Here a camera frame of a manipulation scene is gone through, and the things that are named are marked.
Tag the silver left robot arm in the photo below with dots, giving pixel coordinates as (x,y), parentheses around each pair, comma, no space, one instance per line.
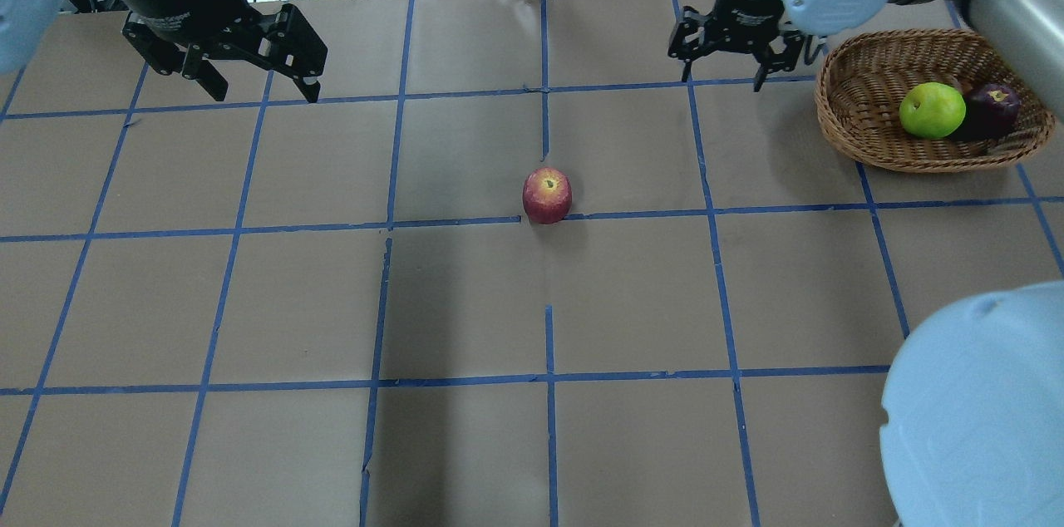
(22,27)

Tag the woven wicker basket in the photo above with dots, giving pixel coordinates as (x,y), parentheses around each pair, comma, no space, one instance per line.
(863,81)

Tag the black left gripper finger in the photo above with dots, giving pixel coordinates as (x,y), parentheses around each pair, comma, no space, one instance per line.
(198,68)
(310,88)

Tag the green apple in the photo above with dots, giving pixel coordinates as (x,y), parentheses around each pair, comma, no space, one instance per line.
(932,110)

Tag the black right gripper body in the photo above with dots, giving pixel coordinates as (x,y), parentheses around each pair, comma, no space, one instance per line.
(746,10)

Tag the dark purple apple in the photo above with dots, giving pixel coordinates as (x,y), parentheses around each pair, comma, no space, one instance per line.
(992,111)

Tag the red apple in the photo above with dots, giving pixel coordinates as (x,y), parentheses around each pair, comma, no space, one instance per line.
(547,196)

